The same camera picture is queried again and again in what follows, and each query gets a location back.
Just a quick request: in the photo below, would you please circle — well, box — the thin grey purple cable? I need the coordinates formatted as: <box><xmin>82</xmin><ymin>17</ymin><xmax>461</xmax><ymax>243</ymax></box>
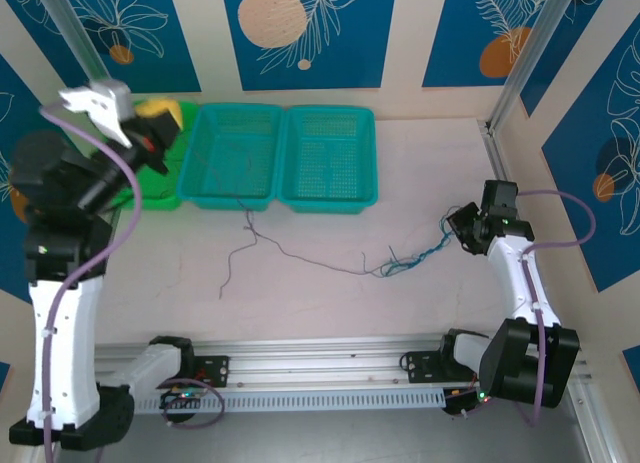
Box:
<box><xmin>218</xmin><ymin>152</ymin><xmax>259</xmax><ymax>300</ymax></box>
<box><xmin>187</xmin><ymin>150</ymin><xmax>386</xmax><ymax>279</ymax></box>

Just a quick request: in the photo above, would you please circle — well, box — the green plastic mesh basket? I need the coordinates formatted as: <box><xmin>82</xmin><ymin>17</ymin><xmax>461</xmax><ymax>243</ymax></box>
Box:
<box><xmin>115</xmin><ymin>99</ymin><xmax>202</xmax><ymax>212</ymax></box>

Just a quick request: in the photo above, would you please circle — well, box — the teal plastic mesh basket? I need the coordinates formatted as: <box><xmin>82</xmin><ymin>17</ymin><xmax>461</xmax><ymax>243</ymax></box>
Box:
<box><xmin>277</xmin><ymin>106</ymin><xmax>380</xmax><ymax>218</ymax></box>
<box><xmin>177</xmin><ymin>102</ymin><xmax>287</xmax><ymax>213</ymax></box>

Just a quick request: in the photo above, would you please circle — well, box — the small controller board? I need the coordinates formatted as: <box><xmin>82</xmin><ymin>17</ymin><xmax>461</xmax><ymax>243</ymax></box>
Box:
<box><xmin>158</xmin><ymin>388</ymin><xmax>204</xmax><ymax>415</ymax></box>
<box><xmin>443</xmin><ymin>386</ymin><xmax>494</xmax><ymax>418</ymax></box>

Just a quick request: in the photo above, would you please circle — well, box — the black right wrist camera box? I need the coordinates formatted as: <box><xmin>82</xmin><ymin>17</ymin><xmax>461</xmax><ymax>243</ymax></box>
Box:
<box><xmin>479</xmin><ymin>179</ymin><xmax>521</xmax><ymax>222</ymax></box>

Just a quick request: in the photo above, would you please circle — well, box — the blue floral wall panel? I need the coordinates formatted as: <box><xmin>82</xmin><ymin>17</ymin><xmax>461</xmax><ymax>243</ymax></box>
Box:
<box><xmin>0</xmin><ymin>0</ymin><xmax>96</xmax><ymax>149</ymax></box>
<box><xmin>59</xmin><ymin>0</ymin><xmax>202</xmax><ymax>95</ymax></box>
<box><xmin>422</xmin><ymin>0</ymin><xmax>557</xmax><ymax>89</ymax></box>
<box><xmin>519</xmin><ymin>0</ymin><xmax>615</xmax><ymax>118</ymax></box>
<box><xmin>541</xmin><ymin>25</ymin><xmax>640</xmax><ymax>293</ymax></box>
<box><xmin>221</xmin><ymin>0</ymin><xmax>399</xmax><ymax>91</ymax></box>
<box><xmin>0</xmin><ymin>52</ymin><xmax>36</xmax><ymax>305</ymax></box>

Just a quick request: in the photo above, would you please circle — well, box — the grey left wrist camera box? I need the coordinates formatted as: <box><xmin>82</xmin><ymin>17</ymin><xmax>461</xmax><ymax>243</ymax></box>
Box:
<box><xmin>57</xmin><ymin>79</ymin><xmax>137</xmax><ymax>150</ymax></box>

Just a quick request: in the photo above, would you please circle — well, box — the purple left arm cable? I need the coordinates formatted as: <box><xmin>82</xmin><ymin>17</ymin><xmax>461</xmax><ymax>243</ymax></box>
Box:
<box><xmin>38</xmin><ymin>102</ymin><xmax>144</xmax><ymax>463</ymax></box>

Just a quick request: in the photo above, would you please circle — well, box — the aluminium frame post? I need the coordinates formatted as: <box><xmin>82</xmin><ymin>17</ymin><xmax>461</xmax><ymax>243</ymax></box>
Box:
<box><xmin>33</xmin><ymin>0</ymin><xmax>114</xmax><ymax>87</ymax></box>
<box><xmin>485</xmin><ymin>0</ymin><xmax>594</xmax><ymax>132</ymax></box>

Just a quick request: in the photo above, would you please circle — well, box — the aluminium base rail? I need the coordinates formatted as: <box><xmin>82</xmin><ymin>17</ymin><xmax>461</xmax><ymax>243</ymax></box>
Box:
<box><xmin>94</xmin><ymin>332</ymin><xmax>591</xmax><ymax>390</ymax></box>

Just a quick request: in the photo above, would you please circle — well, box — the white slotted cable duct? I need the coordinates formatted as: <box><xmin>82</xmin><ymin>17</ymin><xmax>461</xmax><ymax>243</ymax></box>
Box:
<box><xmin>132</xmin><ymin>387</ymin><xmax>446</xmax><ymax>417</ymax></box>

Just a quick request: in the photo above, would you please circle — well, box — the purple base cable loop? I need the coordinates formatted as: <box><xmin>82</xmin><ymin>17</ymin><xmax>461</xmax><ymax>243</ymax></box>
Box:
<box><xmin>162</xmin><ymin>379</ymin><xmax>226</xmax><ymax>429</ymax></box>

